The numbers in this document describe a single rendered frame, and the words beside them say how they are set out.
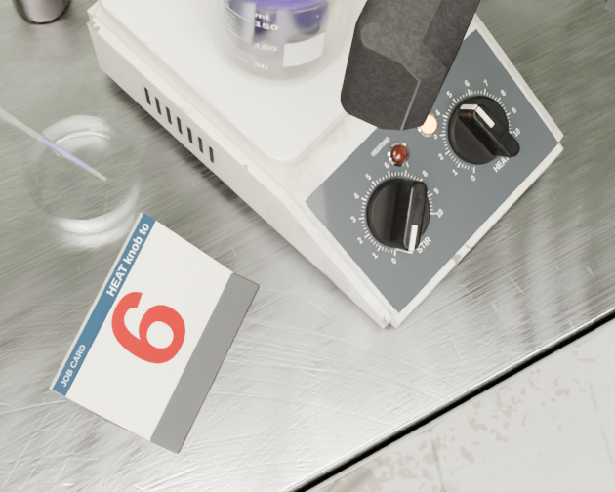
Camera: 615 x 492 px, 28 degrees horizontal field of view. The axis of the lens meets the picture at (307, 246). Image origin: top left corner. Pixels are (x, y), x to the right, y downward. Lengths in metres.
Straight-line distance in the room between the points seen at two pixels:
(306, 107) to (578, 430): 0.21
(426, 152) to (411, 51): 0.25
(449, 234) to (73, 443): 0.20
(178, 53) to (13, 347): 0.17
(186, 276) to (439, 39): 0.28
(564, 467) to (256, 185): 0.20
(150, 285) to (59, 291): 0.05
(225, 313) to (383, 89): 0.27
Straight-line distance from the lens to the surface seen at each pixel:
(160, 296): 0.58
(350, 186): 0.55
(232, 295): 0.59
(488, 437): 0.60
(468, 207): 0.58
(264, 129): 0.53
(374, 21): 0.32
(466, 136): 0.57
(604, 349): 0.62
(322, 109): 0.53
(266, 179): 0.54
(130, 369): 0.57
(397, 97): 0.35
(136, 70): 0.57
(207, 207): 0.61
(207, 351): 0.59
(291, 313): 0.60
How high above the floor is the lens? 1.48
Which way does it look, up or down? 75 degrees down
